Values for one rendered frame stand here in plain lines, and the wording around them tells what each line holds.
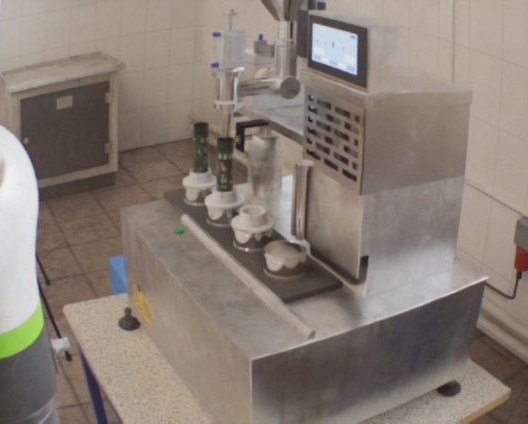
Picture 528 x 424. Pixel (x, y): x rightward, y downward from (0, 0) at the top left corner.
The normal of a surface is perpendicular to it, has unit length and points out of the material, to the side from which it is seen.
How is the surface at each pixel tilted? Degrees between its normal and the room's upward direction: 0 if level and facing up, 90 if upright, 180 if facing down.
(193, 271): 0
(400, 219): 90
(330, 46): 90
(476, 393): 0
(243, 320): 0
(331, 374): 90
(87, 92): 90
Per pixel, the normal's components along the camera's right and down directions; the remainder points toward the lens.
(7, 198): 0.88, -0.04
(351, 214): -0.87, 0.18
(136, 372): 0.03, -0.91
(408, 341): 0.50, 0.37
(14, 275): 0.88, 0.35
